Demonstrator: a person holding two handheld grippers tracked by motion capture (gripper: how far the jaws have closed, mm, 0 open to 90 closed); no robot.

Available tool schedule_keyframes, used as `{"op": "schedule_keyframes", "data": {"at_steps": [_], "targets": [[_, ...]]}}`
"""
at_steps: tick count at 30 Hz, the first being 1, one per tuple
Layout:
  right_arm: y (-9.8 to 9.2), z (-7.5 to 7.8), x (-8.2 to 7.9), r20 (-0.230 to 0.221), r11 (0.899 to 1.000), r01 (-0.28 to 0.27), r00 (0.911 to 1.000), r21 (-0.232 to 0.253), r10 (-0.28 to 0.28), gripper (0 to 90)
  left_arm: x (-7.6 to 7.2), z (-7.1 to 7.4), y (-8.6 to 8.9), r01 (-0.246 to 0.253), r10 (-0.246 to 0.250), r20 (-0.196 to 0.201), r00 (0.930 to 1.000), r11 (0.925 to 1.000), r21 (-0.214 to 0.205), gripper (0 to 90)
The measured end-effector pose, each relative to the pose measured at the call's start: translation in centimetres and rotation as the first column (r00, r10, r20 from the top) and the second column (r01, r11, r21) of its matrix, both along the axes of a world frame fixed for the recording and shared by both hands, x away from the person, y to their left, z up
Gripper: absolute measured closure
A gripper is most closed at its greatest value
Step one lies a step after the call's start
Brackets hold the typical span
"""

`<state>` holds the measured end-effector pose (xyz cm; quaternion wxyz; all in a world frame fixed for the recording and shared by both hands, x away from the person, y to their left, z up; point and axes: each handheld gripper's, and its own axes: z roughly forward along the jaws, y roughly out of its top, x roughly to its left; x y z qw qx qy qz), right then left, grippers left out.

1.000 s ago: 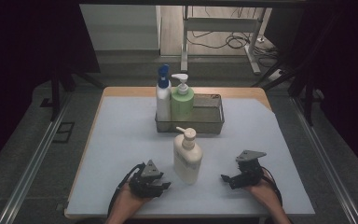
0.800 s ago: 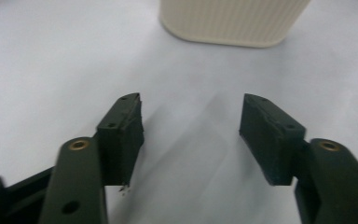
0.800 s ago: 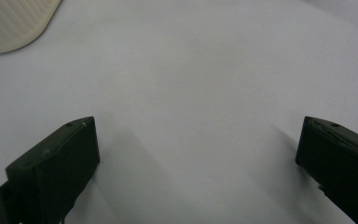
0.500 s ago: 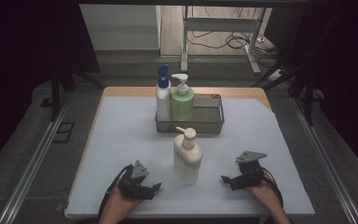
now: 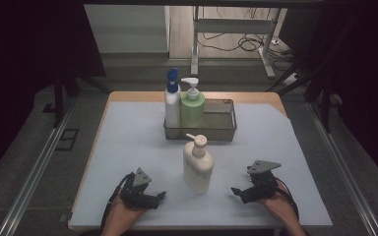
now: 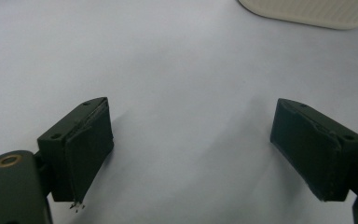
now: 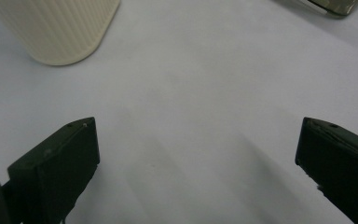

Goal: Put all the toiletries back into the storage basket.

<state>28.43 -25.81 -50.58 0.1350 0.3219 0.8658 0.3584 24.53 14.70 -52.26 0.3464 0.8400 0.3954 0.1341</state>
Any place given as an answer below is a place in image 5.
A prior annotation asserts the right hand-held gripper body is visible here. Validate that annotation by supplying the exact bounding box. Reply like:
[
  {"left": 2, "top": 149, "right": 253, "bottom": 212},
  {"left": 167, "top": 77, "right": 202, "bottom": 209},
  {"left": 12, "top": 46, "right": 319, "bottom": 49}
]
[{"left": 245, "top": 159, "right": 283, "bottom": 205}]

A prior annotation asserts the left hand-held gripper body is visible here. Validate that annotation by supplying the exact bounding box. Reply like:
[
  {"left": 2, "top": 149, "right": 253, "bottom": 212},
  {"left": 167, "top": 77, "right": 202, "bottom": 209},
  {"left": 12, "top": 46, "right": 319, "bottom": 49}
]
[{"left": 120, "top": 166, "right": 154, "bottom": 211}]

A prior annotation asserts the cream pump bottle orange label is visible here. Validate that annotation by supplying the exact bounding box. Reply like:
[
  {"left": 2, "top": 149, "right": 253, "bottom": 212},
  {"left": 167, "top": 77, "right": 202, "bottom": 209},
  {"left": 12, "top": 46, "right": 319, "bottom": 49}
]
[{"left": 182, "top": 132, "right": 216, "bottom": 196}]

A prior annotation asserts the grey metal mesh basket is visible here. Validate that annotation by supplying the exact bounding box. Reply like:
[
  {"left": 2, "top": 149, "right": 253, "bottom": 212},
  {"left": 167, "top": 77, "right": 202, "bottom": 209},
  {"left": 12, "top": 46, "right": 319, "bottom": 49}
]
[{"left": 162, "top": 97, "right": 238, "bottom": 143}]

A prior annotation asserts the green pump bottle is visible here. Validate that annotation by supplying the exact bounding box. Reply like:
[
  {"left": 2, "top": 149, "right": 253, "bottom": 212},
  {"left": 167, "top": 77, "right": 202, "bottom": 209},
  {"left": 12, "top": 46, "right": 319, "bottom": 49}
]
[{"left": 179, "top": 77, "right": 207, "bottom": 129}]

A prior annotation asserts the white bottle blue pump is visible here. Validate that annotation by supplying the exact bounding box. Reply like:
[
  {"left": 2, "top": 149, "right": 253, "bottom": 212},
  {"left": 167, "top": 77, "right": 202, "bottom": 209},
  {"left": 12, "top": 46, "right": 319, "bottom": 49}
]
[{"left": 163, "top": 66, "right": 182, "bottom": 130}]

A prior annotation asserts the person's left hand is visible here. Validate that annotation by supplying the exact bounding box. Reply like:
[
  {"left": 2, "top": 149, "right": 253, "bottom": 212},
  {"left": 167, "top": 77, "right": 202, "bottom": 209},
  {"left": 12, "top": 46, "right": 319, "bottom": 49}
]
[{"left": 100, "top": 193, "right": 150, "bottom": 229}]

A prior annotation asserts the person's right hand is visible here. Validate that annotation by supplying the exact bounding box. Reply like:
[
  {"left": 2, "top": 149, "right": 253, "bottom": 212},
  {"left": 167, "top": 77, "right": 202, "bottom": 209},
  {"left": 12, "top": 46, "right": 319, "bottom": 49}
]
[{"left": 257, "top": 181, "right": 301, "bottom": 225}]

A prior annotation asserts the white table mat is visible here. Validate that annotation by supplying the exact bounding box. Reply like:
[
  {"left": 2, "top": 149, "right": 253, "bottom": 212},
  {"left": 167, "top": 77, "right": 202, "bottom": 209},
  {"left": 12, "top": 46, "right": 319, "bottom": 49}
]
[{"left": 68, "top": 100, "right": 335, "bottom": 229}]

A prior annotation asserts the black metal stand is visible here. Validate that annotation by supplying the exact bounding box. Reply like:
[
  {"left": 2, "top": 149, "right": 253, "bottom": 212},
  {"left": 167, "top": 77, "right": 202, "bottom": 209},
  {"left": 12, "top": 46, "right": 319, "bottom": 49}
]
[
  {"left": 265, "top": 63, "right": 344, "bottom": 134},
  {"left": 41, "top": 63, "right": 110, "bottom": 130}
]

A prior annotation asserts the white power strip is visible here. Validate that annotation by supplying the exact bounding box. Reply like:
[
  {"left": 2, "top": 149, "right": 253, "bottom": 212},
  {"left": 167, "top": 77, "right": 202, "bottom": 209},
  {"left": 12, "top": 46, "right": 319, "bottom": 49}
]
[{"left": 283, "top": 73, "right": 301, "bottom": 87}]

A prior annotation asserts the dark curtain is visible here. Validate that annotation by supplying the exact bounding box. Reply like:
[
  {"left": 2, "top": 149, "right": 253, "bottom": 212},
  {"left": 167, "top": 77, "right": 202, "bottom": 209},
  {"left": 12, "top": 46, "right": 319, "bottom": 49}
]
[
  {"left": 280, "top": 0, "right": 378, "bottom": 191},
  {"left": 0, "top": 0, "right": 106, "bottom": 186}
]

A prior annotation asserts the white cabinet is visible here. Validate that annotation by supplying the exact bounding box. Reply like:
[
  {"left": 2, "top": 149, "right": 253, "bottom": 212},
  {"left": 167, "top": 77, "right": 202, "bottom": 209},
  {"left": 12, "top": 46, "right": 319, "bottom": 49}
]
[{"left": 84, "top": 4, "right": 171, "bottom": 55}]

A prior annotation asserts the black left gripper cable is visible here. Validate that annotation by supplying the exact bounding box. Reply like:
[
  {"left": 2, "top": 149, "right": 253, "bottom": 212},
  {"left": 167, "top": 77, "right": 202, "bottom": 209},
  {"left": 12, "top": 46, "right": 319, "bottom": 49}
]
[{"left": 99, "top": 172, "right": 136, "bottom": 232}]

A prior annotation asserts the aluminium rail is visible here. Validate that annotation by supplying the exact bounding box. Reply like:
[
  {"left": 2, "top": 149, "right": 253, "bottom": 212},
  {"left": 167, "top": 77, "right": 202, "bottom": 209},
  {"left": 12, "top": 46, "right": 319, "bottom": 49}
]
[
  {"left": 0, "top": 97, "right": 77, "bottom": 236},
  {"left": 307, "top": 101, "right": 378, "bottom": 236}
]

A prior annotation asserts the black floor cable bundle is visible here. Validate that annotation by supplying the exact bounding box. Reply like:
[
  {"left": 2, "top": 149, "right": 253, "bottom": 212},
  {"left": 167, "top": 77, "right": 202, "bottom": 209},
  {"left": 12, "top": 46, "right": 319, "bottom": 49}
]
[{"left": 197, "top": 6, "right": 297, "bottom": 72}]

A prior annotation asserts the white desk frame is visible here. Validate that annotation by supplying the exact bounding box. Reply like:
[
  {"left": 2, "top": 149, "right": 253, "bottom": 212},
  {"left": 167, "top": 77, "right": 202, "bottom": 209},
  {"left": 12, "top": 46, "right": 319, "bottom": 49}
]
[{"left": 190, "top": 5, "right": 277, "bottom": 80}]

